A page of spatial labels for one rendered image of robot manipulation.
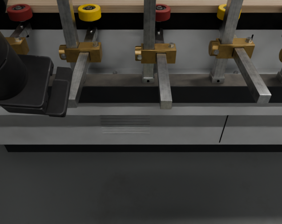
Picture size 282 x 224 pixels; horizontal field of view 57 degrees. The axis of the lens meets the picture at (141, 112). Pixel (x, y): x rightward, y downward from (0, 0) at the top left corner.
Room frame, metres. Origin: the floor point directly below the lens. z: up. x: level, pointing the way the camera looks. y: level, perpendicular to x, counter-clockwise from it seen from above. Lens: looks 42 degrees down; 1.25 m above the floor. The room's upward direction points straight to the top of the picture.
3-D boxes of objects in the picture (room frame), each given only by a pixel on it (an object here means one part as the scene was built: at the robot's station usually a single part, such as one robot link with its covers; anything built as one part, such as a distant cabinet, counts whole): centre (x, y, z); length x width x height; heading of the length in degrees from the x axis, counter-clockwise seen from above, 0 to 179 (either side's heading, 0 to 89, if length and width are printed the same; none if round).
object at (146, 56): (0.78, -0.05, 0.81); 0.14 x 0.06 x 0.05; 90
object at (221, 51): (0.78, -0.30, 0.83); 0.14 x 0.06 x 0.05; 90
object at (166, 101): (0.73, -0.07, 0.81); 0.43 x 0.03 x 0.04; 0
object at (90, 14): (0.93, 0.18, 0.85); 0.08 x 0.08 x 0.11
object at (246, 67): (0.73, -0.32, 0.83); 0.43 x 0.03 x 0.04; 0
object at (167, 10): (0.93, -0.07, 0.85); 0.08 x 0.08 x 0.11
